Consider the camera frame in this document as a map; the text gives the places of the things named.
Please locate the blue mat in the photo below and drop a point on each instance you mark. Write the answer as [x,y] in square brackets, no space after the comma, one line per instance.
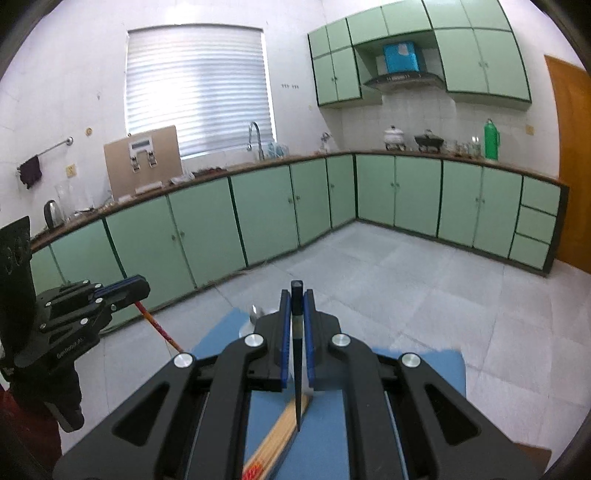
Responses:
[304,443]

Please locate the metal towel rail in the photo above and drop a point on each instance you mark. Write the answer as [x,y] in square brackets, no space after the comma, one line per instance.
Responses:
[51,147]

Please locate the clear glass pitcher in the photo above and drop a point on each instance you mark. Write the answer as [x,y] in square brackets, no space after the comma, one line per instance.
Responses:
[65,198]

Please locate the green base cabinets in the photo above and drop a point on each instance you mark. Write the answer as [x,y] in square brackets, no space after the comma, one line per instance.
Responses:
[277,207]

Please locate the black range hood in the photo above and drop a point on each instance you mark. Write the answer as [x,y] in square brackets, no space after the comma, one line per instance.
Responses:
[401,81]

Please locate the wooden chopstick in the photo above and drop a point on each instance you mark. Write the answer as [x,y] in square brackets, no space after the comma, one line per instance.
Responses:
[284,438]
[270,438]

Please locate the person's left forearm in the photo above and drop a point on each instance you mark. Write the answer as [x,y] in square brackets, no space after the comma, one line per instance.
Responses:
[27,424]

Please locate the white window blind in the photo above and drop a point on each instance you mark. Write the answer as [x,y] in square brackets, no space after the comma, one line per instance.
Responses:
[198,92]

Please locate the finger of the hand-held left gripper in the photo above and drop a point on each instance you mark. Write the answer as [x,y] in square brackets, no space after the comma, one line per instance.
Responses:
[83,318]
[121,287]

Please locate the green wall cabinets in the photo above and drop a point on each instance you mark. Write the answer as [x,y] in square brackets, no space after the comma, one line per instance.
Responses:
[466,60]

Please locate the green thermos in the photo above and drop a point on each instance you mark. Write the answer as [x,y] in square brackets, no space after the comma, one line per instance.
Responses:
[491,141]

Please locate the black wok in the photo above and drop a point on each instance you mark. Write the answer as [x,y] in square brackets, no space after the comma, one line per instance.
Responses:
[428,141]

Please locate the white utensil holder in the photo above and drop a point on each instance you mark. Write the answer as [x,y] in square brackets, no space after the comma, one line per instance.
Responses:
[246,330]

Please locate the steel kitchen faucet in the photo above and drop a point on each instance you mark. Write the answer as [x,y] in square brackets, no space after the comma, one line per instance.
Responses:
[255,138]

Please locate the group of bowls and jars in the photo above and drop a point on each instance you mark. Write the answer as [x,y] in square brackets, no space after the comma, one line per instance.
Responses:
[464,147]

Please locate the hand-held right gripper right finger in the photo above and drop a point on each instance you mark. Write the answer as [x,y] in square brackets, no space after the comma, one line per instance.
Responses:
[310,344]

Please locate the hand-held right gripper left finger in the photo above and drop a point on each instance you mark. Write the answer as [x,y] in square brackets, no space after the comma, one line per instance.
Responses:
[285,344]

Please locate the dark hanging towel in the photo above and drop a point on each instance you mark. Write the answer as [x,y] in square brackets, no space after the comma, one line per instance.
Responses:
[30,171]

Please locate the red chopstick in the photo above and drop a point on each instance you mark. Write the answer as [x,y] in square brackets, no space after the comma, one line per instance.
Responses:
[157,325]

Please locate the white lidded pot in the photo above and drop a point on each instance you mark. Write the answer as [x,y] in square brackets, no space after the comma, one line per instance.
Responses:
[395,137]

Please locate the wooden door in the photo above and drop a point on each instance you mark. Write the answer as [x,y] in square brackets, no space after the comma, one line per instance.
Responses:
[572,161]

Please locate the brown board with clips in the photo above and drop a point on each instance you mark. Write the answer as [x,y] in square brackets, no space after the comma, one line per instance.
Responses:
[141,161]

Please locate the blue hood chimney cover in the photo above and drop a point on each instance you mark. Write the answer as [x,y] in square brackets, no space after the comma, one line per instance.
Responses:
[401,57]

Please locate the steel electric kettle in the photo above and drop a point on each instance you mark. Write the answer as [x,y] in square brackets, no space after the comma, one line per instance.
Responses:
[53,214]

